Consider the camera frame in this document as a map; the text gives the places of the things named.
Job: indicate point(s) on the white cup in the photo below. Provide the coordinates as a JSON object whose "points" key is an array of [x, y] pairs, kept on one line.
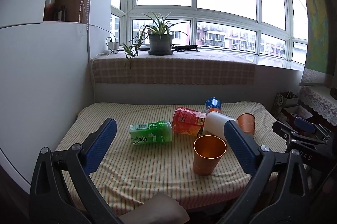
{"points": [[214, 123]]}

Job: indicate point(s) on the grey chair back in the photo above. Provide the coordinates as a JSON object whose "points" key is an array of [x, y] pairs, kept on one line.
{"points": [[158, 209]]}

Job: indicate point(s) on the dark glass bottle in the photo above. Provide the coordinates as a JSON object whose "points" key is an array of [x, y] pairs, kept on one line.
{"points": [[63, 13]]}

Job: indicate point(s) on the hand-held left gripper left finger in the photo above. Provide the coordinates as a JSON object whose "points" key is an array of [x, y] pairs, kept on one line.
{"points": [[102, 145]]}

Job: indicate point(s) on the white charger plug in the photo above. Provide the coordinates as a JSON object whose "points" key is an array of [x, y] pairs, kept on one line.
{"points": [[115, 45], [110, 45]]}

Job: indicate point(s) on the white power strip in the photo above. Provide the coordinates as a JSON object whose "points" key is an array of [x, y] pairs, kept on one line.
{"points": [[109, 51]]}

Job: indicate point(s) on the ceramic vase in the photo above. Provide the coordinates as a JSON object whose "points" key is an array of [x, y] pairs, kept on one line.
{"points": [[49, 7]]}

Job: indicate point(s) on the blue label bottle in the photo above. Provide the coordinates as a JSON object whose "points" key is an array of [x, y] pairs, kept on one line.
{"points": [[212, 104]]}

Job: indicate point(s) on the wall map poster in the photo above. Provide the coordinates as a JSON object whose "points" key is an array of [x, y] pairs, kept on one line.
{"points": [[316, 15]]}

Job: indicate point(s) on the dark plant saucer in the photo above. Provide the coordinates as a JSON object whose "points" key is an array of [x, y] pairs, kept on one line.
{"points": [[160, 53]]}

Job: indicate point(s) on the paper shopping bag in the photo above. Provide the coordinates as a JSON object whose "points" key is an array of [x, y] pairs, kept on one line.
{"points": [[283, 102]]}

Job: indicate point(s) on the white lace cloth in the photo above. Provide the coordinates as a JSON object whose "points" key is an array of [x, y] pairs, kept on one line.
{"points": [[320, 101]]}

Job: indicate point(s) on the copper metal cup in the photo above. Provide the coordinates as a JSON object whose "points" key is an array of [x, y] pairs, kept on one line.
{"points": [[206, 163], [247, 126]]}

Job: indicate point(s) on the striped yellow table cloth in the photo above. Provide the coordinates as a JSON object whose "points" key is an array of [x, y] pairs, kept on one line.
{"points": [[131, 174]]}

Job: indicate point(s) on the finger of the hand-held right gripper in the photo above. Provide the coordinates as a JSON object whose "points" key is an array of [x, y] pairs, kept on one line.
{"points": [[287, 133], [305, 126]]}

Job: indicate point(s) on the green tea bottle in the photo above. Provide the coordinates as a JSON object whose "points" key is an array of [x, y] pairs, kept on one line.
{"points": [[150, 135]]}

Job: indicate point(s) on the checkered windowsill cloth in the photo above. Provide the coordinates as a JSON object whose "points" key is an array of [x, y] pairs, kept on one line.
{"points": [[184, 71]]}

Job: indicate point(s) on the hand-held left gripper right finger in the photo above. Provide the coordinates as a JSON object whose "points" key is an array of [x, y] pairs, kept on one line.
{"points": [[240, 146]]}

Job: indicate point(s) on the potted spider plant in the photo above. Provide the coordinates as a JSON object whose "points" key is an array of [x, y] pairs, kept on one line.
{"points": [[159, 42]]}

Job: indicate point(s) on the white window frame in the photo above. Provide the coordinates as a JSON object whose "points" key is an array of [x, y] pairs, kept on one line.
{"points": [[194, 13]]}

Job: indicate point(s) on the black folded tripod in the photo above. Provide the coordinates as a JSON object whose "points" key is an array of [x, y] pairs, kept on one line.
{"points": [[185, 48]]}

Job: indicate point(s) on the orange drink bottle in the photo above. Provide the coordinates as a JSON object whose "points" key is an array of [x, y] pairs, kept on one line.
{"points": [[187, 121]]}

